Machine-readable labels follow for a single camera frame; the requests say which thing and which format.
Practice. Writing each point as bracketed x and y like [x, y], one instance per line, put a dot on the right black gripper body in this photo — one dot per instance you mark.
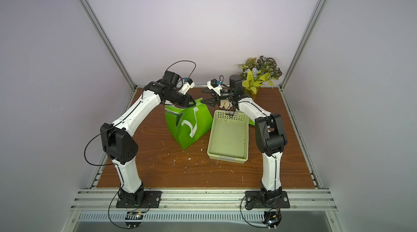
[218, 97]

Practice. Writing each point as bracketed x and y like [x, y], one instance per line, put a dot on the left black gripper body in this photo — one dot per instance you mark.
[178, 99]

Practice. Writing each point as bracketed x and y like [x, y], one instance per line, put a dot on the green insulated delivery bag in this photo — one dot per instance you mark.
[188, 125]

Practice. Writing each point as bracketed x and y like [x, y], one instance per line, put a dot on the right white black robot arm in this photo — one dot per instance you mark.
[270, 137]

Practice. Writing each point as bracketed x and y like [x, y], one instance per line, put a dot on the beige rubber glove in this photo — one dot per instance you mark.
[225, 104]

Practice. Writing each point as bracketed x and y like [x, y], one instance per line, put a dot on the potted artificial plant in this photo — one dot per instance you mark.
[258, 71]

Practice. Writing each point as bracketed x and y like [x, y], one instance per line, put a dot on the light green plastic basket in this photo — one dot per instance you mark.
[229, 137]

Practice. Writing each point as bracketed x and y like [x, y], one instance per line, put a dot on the left controller board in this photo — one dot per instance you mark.
[133, 219]

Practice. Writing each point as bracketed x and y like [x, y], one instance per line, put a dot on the controller board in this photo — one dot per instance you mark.
[133, 219]
[272, 218]

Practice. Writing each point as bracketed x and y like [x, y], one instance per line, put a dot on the right controller board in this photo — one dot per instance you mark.
[272, 218]

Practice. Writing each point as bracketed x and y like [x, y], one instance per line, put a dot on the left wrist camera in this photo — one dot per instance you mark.
[176, 82]

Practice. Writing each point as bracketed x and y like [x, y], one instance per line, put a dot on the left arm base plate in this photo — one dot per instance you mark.
[140, 199]

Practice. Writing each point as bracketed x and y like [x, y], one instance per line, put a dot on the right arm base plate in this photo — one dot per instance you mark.
[255, 199]

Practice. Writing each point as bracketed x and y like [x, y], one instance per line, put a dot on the aluminium front rail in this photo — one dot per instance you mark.
[206, 199]

